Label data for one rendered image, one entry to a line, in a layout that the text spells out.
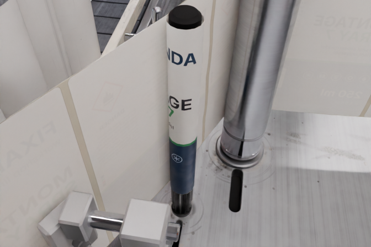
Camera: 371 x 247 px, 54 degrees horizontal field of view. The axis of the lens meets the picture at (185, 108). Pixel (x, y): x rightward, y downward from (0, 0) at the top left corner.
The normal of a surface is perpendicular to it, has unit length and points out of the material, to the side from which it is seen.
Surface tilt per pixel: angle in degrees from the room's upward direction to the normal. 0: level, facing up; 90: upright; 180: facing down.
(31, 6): 90
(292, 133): 0
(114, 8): 0
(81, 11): 90
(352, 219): 0
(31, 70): 90
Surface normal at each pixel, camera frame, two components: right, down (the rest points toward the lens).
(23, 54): 0.94, 0.26
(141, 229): 0.02, -0.69
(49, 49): 0.81, 0.44
